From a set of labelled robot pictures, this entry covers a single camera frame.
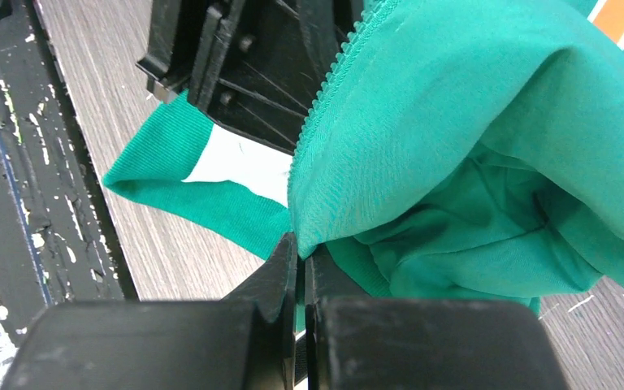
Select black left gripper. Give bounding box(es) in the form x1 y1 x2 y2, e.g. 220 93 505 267
136 0 366 154

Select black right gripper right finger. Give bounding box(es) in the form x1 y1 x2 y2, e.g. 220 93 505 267
305 248 568 389

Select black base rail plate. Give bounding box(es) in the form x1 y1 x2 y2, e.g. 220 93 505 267
0 0 138 390

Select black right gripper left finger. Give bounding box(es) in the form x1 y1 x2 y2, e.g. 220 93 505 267
2 233 297 389

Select green varsity jacket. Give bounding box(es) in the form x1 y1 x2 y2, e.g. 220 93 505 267
103 1 624 311

